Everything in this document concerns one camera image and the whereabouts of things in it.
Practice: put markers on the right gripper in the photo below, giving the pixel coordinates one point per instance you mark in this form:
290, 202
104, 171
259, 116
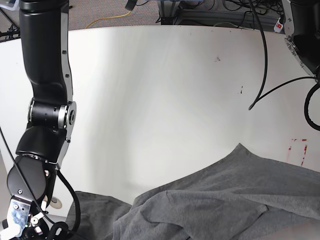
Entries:
21, 224

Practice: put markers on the grey T-shirt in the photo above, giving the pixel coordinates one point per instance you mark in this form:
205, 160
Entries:
240, 197

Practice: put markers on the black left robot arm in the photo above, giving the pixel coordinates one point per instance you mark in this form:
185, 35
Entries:
302, 31

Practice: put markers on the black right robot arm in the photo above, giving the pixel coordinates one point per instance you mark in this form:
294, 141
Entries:
50, 121

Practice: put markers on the black tripod stand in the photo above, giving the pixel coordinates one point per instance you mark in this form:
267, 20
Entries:
13, 32

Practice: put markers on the red tape rectangle marking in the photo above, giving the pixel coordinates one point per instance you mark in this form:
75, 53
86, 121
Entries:
297, 151

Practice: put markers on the white power strip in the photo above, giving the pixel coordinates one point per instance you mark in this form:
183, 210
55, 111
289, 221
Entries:
279, 26

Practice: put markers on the left table cable grommet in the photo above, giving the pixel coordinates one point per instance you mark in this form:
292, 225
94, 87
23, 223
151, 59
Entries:
55, 203

